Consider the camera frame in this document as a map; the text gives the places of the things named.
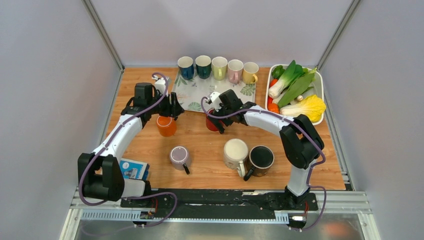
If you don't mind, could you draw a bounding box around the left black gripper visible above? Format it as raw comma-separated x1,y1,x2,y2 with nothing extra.
147,90,185,118

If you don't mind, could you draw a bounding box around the red mug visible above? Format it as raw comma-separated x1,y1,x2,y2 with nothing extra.
205,108,219,132

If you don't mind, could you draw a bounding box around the orange mug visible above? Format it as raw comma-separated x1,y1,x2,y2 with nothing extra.
156,115,177,137

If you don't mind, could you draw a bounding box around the cream cat pattern mug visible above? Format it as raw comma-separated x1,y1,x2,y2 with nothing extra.
223,138,249,178

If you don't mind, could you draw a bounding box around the blue mug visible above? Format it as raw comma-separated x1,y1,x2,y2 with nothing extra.
177,56,195,80

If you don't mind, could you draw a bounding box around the mauve mug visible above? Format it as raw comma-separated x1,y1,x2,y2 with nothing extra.
169,146,192,175

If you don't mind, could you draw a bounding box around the teal mug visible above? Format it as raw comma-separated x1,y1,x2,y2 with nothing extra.
195,55,212,79

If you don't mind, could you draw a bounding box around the pink mug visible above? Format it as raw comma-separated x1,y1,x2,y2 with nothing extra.
227,59,244,85

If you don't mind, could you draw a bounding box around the light green faceted mug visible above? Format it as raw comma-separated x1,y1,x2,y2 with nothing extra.
211,56,228,81

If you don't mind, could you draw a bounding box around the pale yellow mug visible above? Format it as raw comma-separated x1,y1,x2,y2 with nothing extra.
242,62,259,85

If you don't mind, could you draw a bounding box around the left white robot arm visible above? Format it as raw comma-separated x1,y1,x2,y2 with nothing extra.
77,78,184,207

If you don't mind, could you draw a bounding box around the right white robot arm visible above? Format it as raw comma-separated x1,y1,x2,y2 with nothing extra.
200,89,326,209

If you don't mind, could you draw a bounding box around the black floral mug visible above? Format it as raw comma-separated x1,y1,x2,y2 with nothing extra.
243,145,275,181

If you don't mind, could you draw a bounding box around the leaf pattern tray mat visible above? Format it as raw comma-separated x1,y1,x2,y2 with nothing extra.
172,71,258,114

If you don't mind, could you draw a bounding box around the orange toy pumpkin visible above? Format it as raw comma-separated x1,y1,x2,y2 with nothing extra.
267,96,280,114

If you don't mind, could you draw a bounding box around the red tomato toy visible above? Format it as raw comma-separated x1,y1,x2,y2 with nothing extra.
269,78,279,88

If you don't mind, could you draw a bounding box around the green bell pepper toy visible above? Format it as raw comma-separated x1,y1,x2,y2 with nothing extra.
271,65,285,79

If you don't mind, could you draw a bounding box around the blue booklet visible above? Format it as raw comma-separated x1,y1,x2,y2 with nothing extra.
119,158,150,181

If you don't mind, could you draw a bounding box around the green bok choy toy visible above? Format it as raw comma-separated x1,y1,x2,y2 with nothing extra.
268,60,317,109

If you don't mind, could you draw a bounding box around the white vegetable tub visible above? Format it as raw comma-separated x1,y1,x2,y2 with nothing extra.
265,64,325,110

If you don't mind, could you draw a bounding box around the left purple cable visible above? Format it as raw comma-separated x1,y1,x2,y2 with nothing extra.
78,72,178,228

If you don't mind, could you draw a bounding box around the purple cable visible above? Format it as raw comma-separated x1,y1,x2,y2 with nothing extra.
200,96,328,232
78,72,178,228

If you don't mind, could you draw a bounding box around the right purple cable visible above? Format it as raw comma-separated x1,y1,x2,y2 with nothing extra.
200,96,328,232

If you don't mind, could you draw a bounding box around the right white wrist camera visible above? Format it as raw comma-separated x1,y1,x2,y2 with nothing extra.
206,91,222,112

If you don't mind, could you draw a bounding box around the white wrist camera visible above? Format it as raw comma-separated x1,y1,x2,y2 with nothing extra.
152,75,169,96
206,91,222,112

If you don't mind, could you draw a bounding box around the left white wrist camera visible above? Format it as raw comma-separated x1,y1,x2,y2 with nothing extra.
152,75,169,96

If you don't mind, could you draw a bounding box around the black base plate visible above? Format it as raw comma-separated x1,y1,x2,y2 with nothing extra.
120,188,318,220

